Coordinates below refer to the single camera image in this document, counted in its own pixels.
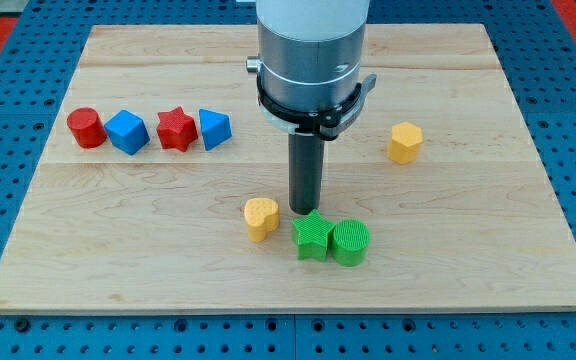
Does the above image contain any yellow hexagon block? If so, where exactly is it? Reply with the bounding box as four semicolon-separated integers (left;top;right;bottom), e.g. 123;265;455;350
386;122;423;164

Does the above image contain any wooden board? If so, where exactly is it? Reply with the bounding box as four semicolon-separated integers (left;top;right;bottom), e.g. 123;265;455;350
0;24;576;316

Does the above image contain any blue triangle block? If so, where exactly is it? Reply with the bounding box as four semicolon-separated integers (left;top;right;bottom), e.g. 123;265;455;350
199;109;232;151

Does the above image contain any red star block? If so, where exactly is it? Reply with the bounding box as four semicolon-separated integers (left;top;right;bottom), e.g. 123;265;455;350
156;106;198;152

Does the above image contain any green cylinder block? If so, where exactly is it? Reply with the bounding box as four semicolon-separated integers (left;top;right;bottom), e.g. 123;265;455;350
331;219;370;267

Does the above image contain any yellow heart block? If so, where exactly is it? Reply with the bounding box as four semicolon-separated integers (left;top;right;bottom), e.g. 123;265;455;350
244;197;280;242

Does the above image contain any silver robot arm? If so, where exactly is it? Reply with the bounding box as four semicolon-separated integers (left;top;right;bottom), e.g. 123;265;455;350
248;0;376;141

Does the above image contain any green star block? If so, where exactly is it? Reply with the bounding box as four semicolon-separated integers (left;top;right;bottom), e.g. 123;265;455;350
291;209;335;262

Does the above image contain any blue cube block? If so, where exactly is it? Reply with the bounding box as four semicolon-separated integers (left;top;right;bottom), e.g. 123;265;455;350
104;110;150;155

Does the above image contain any red cylinder block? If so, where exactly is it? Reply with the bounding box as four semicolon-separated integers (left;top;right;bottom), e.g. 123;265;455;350
66;107;107;149

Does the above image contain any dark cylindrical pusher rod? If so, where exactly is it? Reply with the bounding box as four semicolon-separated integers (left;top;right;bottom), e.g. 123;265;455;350
288;135;324;215

